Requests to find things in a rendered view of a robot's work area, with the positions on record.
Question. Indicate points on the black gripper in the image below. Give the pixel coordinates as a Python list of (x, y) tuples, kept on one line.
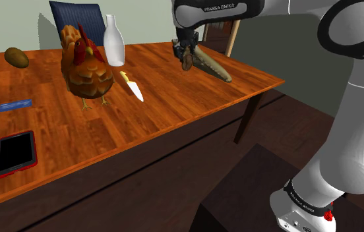
[(186, 34)]

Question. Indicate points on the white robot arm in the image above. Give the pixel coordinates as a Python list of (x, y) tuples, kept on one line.
[(358, 135)]

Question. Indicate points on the wooden table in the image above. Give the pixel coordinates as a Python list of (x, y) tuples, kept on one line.
[(175, 102)]

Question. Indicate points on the white bottle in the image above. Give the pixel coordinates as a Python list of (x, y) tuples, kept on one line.
[(114, 45)]

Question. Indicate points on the orange rooster figure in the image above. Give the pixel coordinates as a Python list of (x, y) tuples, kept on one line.
[(87, 75)]

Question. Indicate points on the blue chair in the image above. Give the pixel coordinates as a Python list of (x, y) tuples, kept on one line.
[(76, 16)]

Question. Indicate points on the dark robot stand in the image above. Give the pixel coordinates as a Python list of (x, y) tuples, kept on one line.
[(249, 189)]

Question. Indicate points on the brown potato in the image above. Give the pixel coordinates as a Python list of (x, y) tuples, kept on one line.
[(16, 58)]

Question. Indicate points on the blue card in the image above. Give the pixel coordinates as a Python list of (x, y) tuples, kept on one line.
[(15, 105)]

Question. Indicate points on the red-cased tablet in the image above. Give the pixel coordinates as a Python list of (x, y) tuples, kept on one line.
[(15, 154)]

